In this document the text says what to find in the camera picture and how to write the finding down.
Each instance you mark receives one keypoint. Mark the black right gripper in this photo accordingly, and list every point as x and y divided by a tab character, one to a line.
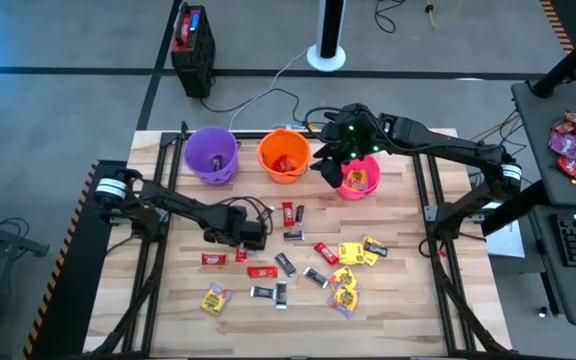
353	135

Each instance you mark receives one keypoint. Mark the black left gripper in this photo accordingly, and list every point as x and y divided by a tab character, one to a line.
248	235

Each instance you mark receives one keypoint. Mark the red KitKat candy bar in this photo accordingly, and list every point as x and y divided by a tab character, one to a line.
213	259
278	163
288	214
289	165
241	255
262	272
326	253

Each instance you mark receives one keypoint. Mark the yellow Sour Patch candy bag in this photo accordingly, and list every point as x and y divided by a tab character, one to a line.
350	253

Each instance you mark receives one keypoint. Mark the purple pumpkin face bucket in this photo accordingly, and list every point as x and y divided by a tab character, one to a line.
203	150

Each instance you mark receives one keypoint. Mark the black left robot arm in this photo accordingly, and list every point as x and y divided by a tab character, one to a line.
188	206

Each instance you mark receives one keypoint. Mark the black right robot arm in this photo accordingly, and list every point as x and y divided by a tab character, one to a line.
448	145

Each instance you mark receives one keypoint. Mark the purple candy bag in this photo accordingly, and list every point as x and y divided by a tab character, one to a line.
564	144

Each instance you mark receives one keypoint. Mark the pink pumpkin face bucket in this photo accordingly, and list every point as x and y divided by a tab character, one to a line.
370	190

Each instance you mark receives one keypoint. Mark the orange pumpkin face bucket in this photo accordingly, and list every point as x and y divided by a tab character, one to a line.
278	145

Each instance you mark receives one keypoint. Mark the black white floor stand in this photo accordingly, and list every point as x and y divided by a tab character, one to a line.
329	30

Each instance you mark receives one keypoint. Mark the red black tool case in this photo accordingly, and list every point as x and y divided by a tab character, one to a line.
193	55

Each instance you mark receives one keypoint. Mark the black diagonal desk leg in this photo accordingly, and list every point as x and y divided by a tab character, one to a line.
513	210

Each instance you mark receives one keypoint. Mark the dark grey side desk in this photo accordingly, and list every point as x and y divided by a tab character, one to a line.
538	150

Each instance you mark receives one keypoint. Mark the small desk castor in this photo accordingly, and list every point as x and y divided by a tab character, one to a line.
544	312

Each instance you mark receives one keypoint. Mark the grey metal corner bracket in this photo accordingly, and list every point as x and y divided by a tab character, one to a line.
430	214

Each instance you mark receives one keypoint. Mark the grey metal cart frame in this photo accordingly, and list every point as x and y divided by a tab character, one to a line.
13	240

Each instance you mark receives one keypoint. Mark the black desk post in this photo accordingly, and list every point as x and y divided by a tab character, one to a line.
568	62

